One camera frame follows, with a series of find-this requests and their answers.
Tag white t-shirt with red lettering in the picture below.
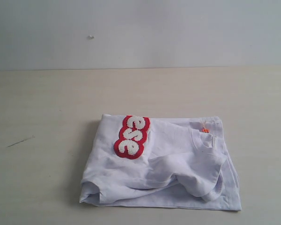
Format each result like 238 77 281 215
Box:
80 114 241 211

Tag orange garment tag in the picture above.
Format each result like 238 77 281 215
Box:
201 121 210 134

